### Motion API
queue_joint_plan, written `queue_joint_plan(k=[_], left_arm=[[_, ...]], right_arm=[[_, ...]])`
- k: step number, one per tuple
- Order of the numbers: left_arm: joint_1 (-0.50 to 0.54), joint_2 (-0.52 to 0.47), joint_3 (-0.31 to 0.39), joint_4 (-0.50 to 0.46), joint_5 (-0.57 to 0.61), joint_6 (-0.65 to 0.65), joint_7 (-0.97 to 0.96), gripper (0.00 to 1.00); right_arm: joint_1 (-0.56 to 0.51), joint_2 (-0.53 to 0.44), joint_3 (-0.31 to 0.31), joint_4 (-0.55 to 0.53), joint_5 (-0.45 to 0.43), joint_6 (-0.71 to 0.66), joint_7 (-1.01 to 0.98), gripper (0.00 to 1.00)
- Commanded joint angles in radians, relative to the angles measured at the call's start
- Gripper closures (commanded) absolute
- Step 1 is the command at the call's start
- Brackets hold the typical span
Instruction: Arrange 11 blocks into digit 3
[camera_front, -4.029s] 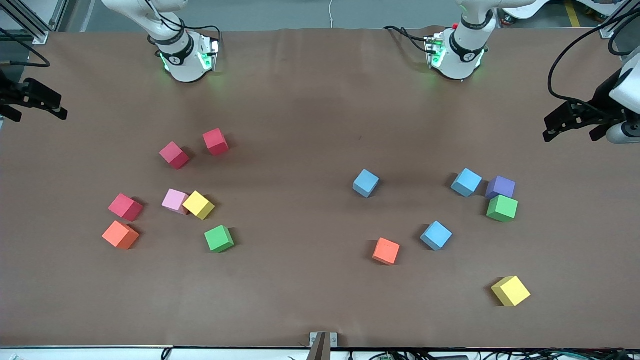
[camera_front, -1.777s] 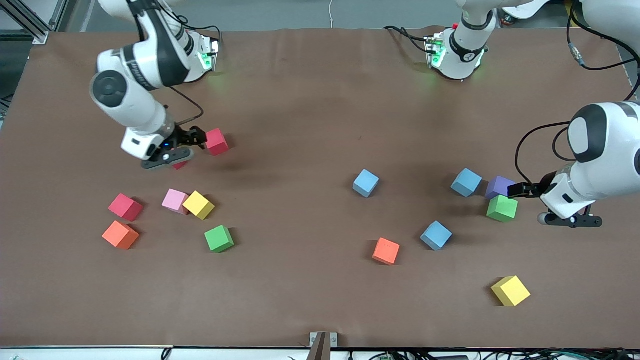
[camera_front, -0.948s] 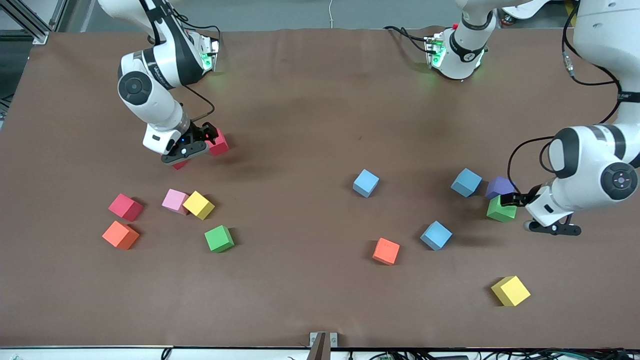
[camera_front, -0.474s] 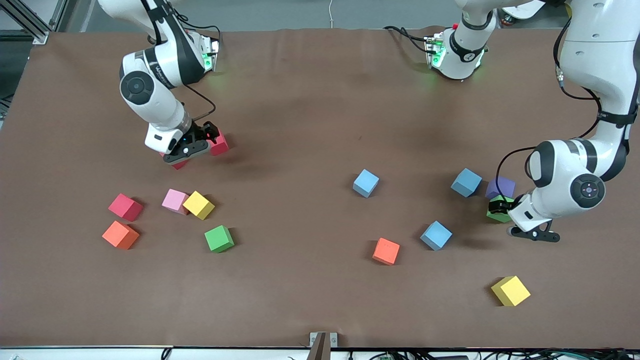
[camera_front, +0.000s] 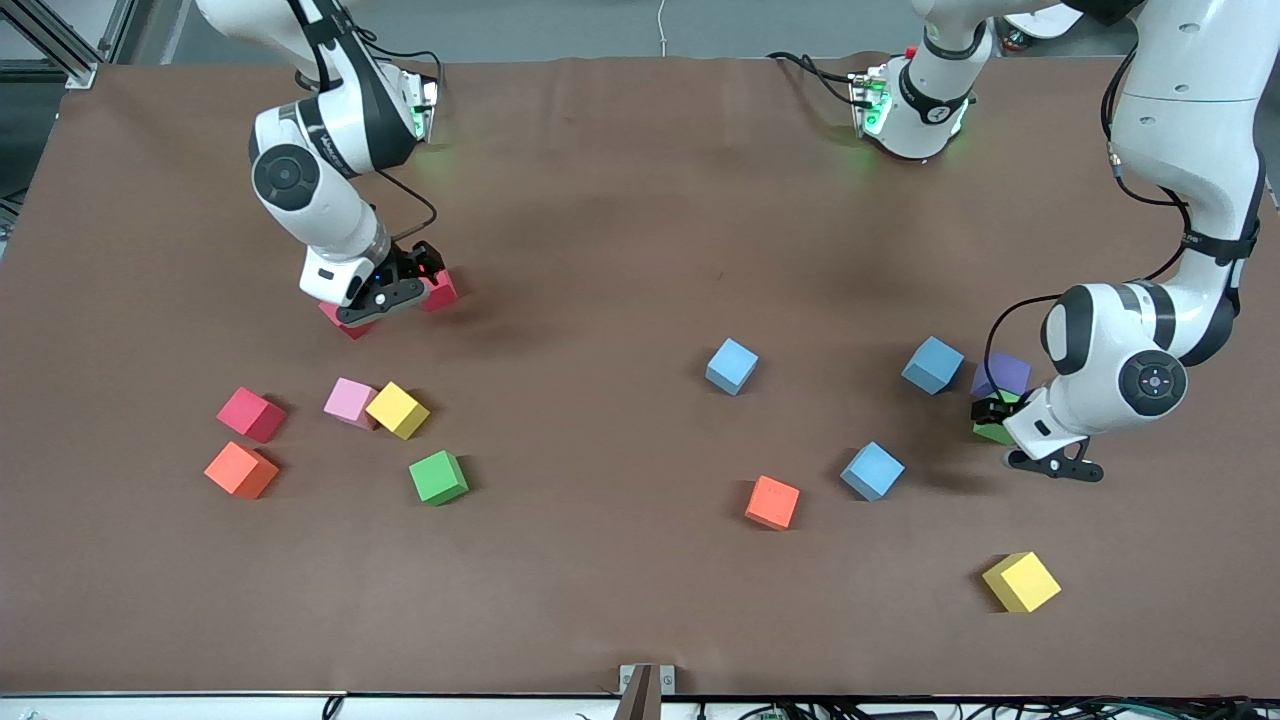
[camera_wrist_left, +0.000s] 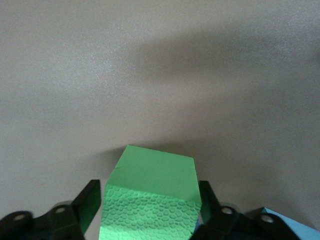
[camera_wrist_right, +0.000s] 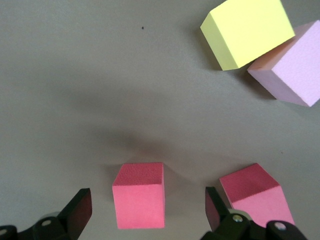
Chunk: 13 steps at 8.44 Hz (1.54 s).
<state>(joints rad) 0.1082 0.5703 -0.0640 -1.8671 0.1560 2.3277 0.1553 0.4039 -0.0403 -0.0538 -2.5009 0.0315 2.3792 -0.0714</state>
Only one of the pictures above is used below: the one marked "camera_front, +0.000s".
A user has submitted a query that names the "green foam cube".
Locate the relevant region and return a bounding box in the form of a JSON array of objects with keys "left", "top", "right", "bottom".
[
  {"left": 408, "top": 450, "right": 470, "bottom": 506},
  {"left": 973, "top": 389, "right": 1025, "bottom": 447}
]

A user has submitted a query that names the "purple foam cube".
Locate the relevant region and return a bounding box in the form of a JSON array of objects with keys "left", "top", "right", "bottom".
[{"left": 970, "top": 351, "right": 1032, "bottom": 401}]

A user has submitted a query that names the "blue foam cube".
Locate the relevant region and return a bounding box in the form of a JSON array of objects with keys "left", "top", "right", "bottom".
[
  {"left": 839, "top": 441, "right": 906, "bottom": 502},
  {"left": 901, "top": 335, "right": 967, "bottom": 396},
  {"left": 705, "top": 337, "right": 760, "bottom": 397}
]

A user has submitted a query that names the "yellow foam cube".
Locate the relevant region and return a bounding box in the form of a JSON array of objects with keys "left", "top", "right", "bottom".
[
  {"left": 981, "top": 551, "right": 1063, "bottom": 614},
  {"left": 365, "top": 381, "right": 431, "bottom": 441}
]

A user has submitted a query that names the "left arm base connector panel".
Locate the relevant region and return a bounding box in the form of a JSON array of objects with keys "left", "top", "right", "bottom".
[{"left": 848, "top": 64, "right": 893, "bottom": 138}]

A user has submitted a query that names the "right arm base connector panel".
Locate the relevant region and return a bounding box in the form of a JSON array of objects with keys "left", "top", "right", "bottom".
[{"left": 400, "top": 66, "right": 442, "bottom": 143}]

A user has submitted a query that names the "pink foam cube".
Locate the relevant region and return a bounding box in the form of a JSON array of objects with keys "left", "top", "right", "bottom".
[{"left": 323, "top": 377, "right": 379, "bottom": 432}]

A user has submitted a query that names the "orange foam cube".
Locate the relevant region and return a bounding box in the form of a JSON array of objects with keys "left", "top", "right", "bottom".
[
  {"left": 744, "top": 475, "right": 801, "bottom": 531},
  {"left": 203, "top": 441, "right": 281, "bottom": 500}
]

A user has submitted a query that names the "brown table cover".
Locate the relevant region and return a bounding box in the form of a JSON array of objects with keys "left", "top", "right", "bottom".
[{"left": 0, "top": 52, "right": 1280, "bottom": 698}]

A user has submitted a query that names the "black cable bundle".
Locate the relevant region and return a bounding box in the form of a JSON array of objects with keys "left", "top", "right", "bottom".
[{"left": 690, "top": 697, "right": 1280, "bottom": 720}]

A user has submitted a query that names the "aluminium frame profile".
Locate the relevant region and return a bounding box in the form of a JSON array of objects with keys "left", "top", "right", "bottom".
[{"left": 0, "top": 0, "right": 138, "bottom": 91}]

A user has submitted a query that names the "black left base cable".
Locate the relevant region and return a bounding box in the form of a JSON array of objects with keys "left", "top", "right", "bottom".
[{"left": 766, "top": 50, "right": 863, "bottom": 107}]

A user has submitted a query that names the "grey metal bracket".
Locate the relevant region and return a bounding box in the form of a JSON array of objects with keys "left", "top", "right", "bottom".
[{"left": 613, "top": 663, "right": 678, "bottom": 720}]

